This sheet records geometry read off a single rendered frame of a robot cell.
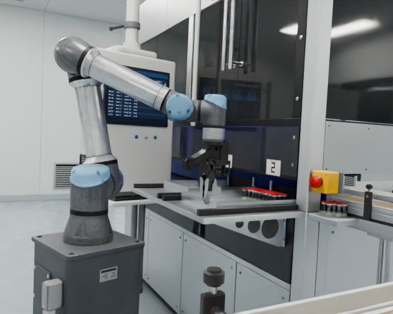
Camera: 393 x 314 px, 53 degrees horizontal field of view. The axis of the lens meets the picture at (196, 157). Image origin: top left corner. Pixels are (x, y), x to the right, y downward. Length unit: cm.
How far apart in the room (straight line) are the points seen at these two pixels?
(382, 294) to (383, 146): 122
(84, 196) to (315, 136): 79
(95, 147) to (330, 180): 79
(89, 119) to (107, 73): 21
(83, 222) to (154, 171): 105
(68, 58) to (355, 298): 103
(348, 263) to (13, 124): 566
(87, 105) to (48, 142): 528
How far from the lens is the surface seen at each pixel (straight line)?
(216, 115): 128
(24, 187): 666
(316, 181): 134
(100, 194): 122
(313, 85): 142
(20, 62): 666
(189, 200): 144
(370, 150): 163
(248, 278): 175
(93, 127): 135
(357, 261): 167
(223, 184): 198
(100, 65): 123
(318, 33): 145
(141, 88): 119
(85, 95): 137
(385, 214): 135
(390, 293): 52
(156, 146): 221
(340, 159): 151
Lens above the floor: 113
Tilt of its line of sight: 3 degrees down
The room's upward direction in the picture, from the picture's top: 3 degrees clockwise
